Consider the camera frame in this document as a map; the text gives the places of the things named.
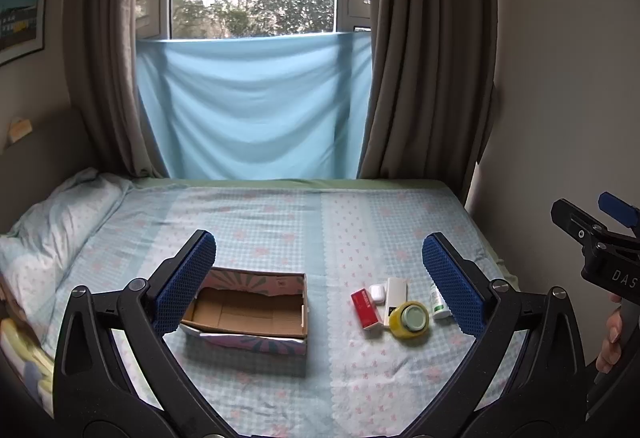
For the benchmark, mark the light blue hanging cloth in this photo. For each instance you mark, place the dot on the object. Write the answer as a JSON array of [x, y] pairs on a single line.
[[250, 108]]

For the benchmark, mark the grey padded headboard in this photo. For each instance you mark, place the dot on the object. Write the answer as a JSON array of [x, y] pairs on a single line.
[[45, 168]]

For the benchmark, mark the white remote control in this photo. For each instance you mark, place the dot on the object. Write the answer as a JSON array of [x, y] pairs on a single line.
[[396, 293]]

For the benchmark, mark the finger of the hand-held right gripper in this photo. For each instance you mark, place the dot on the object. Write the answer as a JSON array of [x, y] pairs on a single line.
[[575, 218], [620, 208]]

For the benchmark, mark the checked floral bed sheet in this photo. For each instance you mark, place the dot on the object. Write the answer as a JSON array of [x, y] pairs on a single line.
[[300, 228]]

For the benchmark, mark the small red box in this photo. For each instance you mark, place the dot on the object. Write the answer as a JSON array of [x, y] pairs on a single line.
[[365, 310]]

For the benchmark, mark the checked pillow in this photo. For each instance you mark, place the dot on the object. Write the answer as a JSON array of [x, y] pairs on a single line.
[[50, 228]]

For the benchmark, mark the yellowish tape roll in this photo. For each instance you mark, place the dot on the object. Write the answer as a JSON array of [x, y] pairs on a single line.
[[397, 329]]

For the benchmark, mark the yellow cloth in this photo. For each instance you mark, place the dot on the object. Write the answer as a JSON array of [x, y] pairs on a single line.
[[25, 363]]

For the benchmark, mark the white earbuds case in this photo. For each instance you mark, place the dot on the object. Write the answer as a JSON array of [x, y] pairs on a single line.
[[377, 293]]

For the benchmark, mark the small tan item on headboard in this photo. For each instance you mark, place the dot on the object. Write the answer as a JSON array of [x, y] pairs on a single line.
[[20, 129]]

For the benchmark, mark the cardboard box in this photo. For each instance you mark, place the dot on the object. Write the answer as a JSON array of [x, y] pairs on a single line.
[[240, 313]]

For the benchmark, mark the white pill bottle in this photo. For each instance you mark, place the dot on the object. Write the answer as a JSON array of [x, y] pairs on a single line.
[[440, 308]]

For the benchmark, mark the framed wall picture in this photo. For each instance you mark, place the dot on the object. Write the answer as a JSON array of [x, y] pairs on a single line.
[[22, 13]]

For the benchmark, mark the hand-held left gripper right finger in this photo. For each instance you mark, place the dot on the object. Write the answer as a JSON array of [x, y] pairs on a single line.
[[452, 288]]

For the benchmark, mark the person's right hand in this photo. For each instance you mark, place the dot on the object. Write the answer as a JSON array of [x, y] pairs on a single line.
[[611, 338]]

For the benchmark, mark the jar with pale green lid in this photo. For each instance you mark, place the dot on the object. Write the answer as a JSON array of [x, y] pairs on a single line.
[[415, 318]]

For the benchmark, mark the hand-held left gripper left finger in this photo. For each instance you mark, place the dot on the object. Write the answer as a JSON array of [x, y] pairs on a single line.
[[185, 288]]

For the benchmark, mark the brown curtain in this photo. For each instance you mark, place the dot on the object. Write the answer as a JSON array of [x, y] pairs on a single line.
[[425, 68], [105, 43]]

